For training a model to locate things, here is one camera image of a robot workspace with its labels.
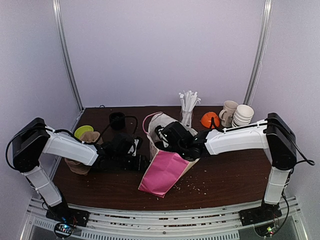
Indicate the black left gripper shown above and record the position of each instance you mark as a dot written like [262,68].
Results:
[140,164]

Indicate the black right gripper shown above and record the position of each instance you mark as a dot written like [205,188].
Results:
[160,133]

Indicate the stack of cardboard cup carriers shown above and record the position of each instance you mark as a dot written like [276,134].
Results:
[81,161]

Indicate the pink and white paper bag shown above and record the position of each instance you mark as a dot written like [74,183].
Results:
[165,167]

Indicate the stack of black cup lids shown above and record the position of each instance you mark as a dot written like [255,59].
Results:
[117,121]

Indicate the stack of paper cups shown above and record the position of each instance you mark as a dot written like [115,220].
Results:
[243,116]

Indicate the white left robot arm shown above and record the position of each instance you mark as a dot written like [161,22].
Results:
[37,138]

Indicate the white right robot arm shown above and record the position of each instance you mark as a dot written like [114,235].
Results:
[271,135]

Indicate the orange bowl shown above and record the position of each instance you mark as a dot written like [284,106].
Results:
[210,120]

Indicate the lime green bowl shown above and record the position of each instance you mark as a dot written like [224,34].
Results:
[83,129]

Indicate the glass jar of straws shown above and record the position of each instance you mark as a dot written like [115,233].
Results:
[188,100]

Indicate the beige ceramic mug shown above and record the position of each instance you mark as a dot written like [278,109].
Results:
[226,115]

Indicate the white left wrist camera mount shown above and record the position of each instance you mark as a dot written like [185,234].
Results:
[138,141]

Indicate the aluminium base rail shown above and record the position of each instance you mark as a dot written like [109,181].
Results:
[217,223]

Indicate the right aluminium frame post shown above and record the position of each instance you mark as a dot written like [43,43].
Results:
[260,50]

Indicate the aluminium frame post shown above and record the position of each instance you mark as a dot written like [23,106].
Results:
[260,50]
[65,53]

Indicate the left aluminium frame post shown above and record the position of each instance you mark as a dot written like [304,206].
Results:
[65,53]

